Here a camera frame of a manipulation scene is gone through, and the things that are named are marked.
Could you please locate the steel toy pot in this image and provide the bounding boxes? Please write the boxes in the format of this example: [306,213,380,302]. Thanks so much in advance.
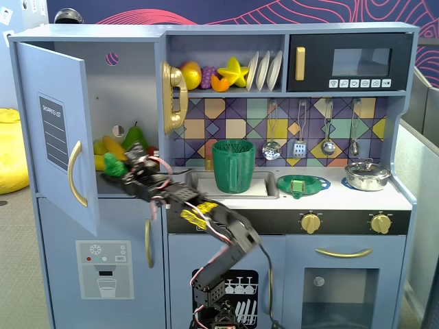
[344,162,392,192]

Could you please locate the black toy microwave door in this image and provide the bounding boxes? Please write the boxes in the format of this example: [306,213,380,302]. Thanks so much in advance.
[286,32,414,93]

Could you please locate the gold cabinet door handle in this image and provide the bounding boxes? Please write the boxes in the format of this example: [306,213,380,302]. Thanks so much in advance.
[67,139,89,208]

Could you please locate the steel pot lid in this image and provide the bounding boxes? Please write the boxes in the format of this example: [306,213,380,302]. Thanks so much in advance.
[345,157,390,176]

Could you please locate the steel ladle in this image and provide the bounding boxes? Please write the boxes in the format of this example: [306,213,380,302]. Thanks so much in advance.
[320,98,337,156]

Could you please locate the steel slotted spatula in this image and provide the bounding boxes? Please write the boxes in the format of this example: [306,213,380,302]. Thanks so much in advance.
[292,99,307,159]

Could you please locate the purple toy grapes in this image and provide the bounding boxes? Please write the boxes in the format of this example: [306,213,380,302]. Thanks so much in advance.
[200,65,218,90]

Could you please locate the grey office partition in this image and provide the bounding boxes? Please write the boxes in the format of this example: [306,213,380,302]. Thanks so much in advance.
[392,64,439,329]

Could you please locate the steel slotted skimmer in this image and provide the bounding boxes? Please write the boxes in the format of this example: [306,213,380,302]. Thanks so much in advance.
[261,99,283,161]

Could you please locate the gold dishwasher door handle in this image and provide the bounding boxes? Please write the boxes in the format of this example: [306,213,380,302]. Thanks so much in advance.
[267,268,276,317]

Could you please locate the blue toy kitchen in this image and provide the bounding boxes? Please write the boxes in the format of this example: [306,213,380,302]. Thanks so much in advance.
[8,21,420,329]

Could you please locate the white wall socket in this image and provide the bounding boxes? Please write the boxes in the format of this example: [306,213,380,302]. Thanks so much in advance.
[0,5,14,27]

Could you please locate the small green block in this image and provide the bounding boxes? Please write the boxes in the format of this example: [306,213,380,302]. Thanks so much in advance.
[289,178,307,200]

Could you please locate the yellow red toy apple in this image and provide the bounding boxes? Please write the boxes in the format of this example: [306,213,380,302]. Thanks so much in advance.
[180,60,203,90]

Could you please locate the gold oven door handle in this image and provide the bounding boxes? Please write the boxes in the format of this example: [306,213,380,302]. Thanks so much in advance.
[314,247,374,259]

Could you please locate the green toy pear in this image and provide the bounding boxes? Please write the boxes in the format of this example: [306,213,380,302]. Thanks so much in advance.
[121,121,150,153]

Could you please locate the gold fridge door handle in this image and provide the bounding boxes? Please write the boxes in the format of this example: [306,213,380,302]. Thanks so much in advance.
[143,218,154,269]

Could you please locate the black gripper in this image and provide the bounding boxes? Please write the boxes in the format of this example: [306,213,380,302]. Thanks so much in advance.
[99,141,161,193]

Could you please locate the steel spoon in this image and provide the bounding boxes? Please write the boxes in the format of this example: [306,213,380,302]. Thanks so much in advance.
[348,98,362,156]

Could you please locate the yellow toy starfruit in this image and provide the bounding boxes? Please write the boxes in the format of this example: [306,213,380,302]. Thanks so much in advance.
[216,56,250,88]

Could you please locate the green toy pineapple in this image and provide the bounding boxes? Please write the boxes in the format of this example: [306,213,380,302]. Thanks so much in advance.
[102,151,129,178]

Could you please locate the yellow bean bag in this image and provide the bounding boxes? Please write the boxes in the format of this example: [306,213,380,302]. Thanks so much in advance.
[0,107,32,195]

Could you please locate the gold toy telephone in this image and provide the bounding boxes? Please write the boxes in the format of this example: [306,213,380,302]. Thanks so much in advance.
[161,60,190,136]

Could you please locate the black helmet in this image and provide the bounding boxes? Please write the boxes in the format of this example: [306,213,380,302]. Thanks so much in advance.
[54,7,84,25]

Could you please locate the green printed cup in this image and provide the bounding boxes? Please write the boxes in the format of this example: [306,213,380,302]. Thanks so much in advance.
[211,138,257,194]

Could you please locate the green printed plate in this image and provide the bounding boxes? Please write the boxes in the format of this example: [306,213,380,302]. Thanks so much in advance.
[276,173,324,197]

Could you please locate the orange toy slice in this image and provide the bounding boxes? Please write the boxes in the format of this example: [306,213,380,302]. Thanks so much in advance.
[210,73,230,93]

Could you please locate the white toy plate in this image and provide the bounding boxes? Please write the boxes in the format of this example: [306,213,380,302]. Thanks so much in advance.
[246,50,260,93]
[266,49,284,92]
[255,50,271,92]

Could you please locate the blue cabinet door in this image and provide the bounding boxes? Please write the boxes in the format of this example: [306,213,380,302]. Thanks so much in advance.
[14,40,101,238]

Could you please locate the gold stove knob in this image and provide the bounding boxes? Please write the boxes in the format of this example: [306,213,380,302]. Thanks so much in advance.
[369,212,393,235]
[300,211,322,235]

